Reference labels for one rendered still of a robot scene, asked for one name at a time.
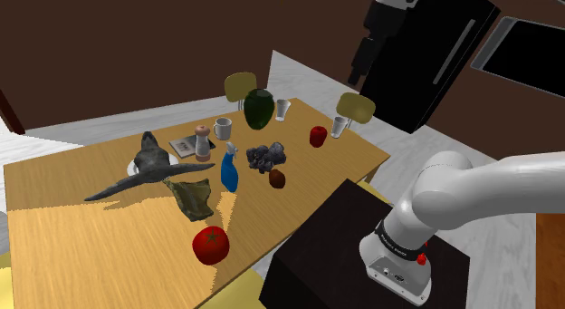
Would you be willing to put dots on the dark grey lumpy rock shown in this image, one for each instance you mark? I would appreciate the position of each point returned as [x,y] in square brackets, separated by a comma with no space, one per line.
[265,158]

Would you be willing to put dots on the grey book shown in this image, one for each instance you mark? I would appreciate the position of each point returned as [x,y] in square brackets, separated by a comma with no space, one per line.
[183,145]

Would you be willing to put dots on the white plate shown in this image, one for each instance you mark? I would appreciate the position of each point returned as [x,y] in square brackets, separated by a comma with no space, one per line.
[131,169]

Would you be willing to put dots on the olive crumpled cloth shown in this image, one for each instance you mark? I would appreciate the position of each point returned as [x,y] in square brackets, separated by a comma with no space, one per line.
[193,201]

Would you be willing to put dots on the blue spray bottle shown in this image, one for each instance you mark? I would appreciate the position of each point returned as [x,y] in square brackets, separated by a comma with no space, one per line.
[229,173]

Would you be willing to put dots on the yellow chair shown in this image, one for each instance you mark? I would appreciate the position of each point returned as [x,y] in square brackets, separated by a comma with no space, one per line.
[238,292]
[4,283]
[375,192]

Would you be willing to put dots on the dark grey winged figure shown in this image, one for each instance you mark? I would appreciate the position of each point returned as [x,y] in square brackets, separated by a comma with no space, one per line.
[151,164]

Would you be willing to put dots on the dark green vase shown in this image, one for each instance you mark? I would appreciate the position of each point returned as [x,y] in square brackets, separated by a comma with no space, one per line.
[259,109]

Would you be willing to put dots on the white mug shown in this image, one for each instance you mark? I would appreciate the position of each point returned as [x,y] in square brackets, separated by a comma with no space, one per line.
[224,129]

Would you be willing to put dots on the red apple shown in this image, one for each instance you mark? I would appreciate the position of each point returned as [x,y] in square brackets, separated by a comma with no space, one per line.
[317,136]

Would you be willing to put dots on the wooden dining table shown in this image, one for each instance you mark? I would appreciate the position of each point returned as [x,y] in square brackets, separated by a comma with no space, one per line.
[88,255]

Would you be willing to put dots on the black refrigerator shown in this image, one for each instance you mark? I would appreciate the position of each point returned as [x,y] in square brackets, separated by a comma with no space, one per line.
[423,78]

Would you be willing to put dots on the dark robot stand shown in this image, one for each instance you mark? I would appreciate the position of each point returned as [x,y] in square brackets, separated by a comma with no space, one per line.
[326,255]

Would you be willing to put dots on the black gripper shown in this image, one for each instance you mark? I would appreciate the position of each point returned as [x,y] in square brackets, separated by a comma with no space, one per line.
[383,20]

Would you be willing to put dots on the white pepper mill brown knob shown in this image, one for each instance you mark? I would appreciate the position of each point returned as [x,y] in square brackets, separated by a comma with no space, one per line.
[202,144]

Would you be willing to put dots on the brown potato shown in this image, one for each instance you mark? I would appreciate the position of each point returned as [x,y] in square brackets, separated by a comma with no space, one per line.
[276,179]

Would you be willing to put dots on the dark window with grey frame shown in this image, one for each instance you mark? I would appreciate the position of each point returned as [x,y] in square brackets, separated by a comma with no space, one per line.
[525,56]

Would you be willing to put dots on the olive backed chair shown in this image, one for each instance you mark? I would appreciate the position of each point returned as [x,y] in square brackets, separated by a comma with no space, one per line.
[236,85]
[357,107]

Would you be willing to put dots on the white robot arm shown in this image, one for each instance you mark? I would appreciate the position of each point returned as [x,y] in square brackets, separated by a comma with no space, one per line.
[485,189]

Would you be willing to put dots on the red tomato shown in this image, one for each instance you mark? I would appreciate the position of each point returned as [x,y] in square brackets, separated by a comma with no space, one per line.
[211,246]

